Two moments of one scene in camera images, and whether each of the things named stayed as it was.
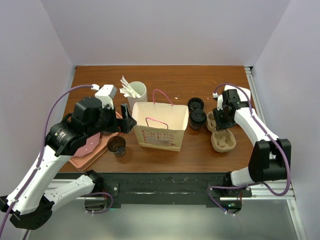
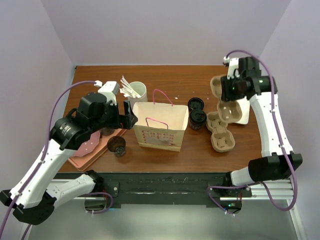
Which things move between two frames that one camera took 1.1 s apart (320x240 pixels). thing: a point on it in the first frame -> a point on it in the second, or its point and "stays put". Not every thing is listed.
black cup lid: [198, 116] stays put
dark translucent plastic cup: [117, 145] stays put
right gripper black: [220, 125] -> [227, 95]
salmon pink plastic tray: [82, 161] stays put
